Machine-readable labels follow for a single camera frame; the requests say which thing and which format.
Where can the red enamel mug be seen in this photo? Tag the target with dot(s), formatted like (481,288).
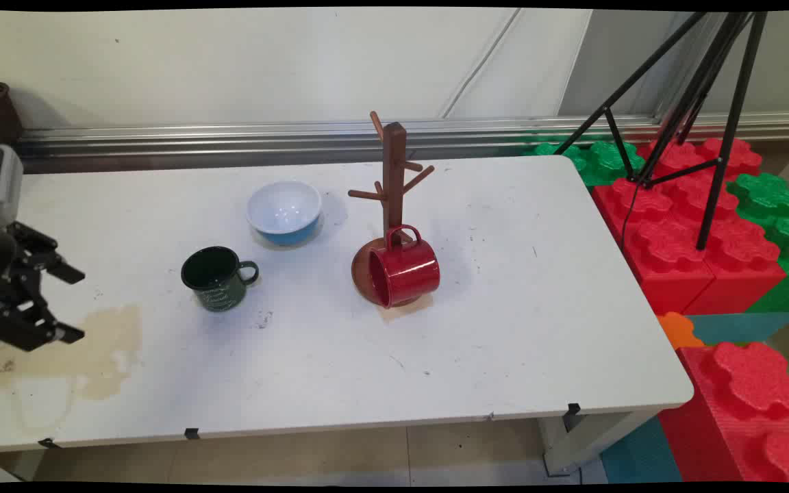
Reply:
(405,271)

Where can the black table edge clip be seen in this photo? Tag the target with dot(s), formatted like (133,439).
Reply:
(48,443)
(573,409)
(192,433)

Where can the dark green enamel mug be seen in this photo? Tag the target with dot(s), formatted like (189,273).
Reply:
(216,279)

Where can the blue and white bowl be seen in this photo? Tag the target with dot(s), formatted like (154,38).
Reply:
(285,212)

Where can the brown wooden mug tree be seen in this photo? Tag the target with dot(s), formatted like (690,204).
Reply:
(393,171)

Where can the white table leg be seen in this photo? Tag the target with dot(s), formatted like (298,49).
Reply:
(586,438)

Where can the green foam block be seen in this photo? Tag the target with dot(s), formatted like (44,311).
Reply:
(603,161)
(781,205)

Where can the teal foam block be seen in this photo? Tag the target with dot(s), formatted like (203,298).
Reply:
(744,327)
(641,455)

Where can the orange foam block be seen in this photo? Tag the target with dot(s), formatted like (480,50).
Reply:
(679,330)

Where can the large red foam block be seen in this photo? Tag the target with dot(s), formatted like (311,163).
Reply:
(750,418)

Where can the metal wall rail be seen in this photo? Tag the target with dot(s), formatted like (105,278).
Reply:
(298,140)

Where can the black camera tripod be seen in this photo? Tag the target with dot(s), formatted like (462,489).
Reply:
(703,89)

